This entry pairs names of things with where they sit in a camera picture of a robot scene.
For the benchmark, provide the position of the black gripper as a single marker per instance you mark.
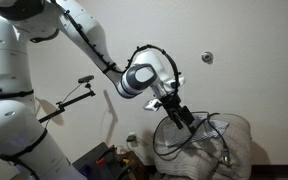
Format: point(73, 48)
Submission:
point(180, 115)

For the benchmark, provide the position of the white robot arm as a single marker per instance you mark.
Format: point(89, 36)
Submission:
point(23, 139)

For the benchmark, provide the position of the striped cloth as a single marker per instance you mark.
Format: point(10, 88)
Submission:
point(174, 136)

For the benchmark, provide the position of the black case on floor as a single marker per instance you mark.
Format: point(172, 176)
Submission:
point(102, 163)

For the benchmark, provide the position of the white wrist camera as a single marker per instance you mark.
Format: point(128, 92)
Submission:
point(153, 105)

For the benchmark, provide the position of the round metal wall fixture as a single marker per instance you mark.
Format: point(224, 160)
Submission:
point(207, 57)

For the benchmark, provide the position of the black external camera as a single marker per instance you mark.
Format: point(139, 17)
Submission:
point(86, 79)

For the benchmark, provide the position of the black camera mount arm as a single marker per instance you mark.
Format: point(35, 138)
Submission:
point(63, 104)

